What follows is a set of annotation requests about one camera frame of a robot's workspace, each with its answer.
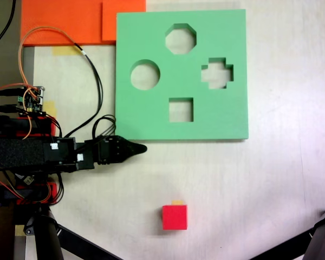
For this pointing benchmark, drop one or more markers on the red square block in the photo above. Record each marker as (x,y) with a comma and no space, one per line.
(175,217)

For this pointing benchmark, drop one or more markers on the orange block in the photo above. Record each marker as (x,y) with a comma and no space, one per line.
(65,21)

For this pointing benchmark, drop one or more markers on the yellow tape piece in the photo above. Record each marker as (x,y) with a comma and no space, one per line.
(51,108)
(177,202)
(19,230)
(65,50)

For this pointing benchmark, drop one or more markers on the red printed base clamp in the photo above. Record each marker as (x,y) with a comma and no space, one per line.
(53,189)

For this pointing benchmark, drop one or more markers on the small black circuit board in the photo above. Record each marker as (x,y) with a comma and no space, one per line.
(28,180)

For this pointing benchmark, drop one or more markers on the green circuit board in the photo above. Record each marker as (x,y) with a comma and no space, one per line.
(32,101)

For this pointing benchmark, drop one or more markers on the thin black tripod leg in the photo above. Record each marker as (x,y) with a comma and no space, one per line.
(84,245)
(284,246)

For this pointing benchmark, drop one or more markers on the green shape sorting board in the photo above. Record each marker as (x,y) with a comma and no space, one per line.
(151,40)

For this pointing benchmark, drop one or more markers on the thick black tripod leg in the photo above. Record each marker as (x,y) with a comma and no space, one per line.
(322,235)
(47,241)

